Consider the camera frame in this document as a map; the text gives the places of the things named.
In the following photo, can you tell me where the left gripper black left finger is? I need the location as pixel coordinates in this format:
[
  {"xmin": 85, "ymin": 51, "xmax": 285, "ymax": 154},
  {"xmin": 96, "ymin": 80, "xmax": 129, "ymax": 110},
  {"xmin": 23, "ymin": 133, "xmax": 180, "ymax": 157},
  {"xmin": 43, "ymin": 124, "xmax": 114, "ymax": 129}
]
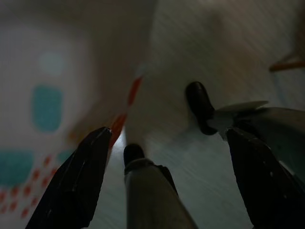
[{"xmin": 25, "ymin": 126, "xmax": 112, "ymax": 229}]

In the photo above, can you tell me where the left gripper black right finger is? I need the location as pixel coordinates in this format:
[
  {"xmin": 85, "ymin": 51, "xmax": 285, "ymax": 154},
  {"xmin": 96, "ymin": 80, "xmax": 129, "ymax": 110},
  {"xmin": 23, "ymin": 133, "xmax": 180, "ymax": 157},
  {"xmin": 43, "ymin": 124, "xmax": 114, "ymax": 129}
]
[{"xmin": 225, "ymin": 125, "xmax": 305, "ymax": 229}]

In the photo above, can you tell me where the white mat teal orange pattern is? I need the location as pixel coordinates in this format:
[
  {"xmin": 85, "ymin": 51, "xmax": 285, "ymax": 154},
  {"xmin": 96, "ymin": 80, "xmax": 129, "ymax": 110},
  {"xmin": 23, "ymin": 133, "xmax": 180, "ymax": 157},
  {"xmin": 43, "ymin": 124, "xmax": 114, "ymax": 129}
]
[{"xmin": 0, "ymin": 23, "xmax": 148, "ymax": 229}]

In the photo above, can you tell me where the brown wooden rod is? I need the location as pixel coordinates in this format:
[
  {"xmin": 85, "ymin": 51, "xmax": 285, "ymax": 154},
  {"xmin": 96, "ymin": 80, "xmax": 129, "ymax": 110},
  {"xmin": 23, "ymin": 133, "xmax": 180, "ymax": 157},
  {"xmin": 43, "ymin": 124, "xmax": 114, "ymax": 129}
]
[{"xmin": 269, "ymin": 60, "xmax": 305, "ymax": 72}]

